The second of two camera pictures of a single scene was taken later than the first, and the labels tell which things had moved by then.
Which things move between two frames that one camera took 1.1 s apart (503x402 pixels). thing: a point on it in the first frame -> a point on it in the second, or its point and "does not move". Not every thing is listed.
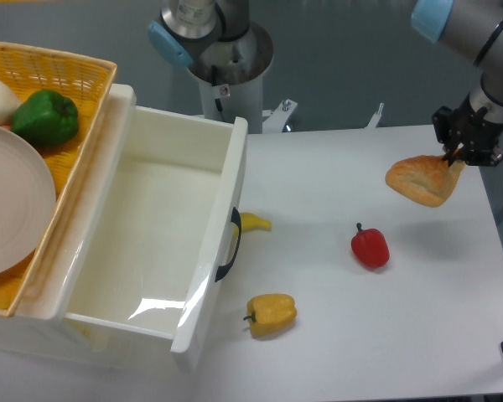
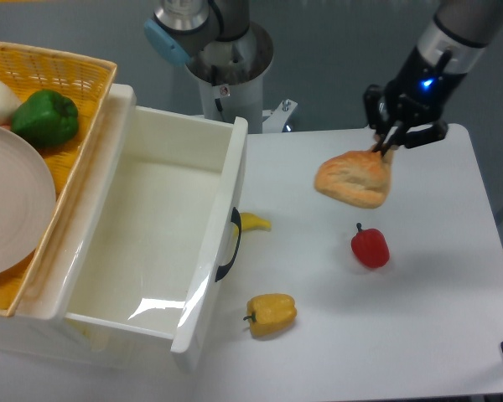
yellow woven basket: (86, 82) does not move
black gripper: (474, 136) -> (418, 95)
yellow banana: (249, 221) does not move
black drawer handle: (236, 219) does not move
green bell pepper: (46, 118) does not move
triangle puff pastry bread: (426, 180) -> (360, 177)
